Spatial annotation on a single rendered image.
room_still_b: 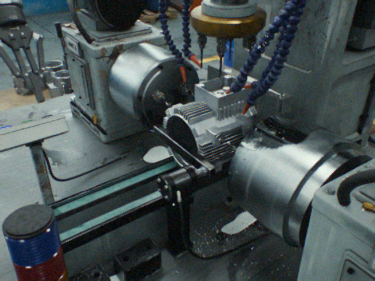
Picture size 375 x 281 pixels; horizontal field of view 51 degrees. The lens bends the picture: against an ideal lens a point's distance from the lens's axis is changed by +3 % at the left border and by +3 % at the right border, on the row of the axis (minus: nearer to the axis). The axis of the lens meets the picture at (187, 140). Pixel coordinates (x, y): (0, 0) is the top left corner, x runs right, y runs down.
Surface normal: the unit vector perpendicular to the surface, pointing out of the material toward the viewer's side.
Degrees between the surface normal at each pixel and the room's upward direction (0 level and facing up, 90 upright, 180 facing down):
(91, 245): 90
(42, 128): 57
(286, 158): 39
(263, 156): 47
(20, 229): 0
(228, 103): 90
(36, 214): 0
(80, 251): 90
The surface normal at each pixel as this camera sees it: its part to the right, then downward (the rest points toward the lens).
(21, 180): 0.00, -0.85
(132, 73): -0.63, -0.30
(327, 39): -0.81, 0.31
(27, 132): 0.49, -0.10
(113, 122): 0.58, 0.43
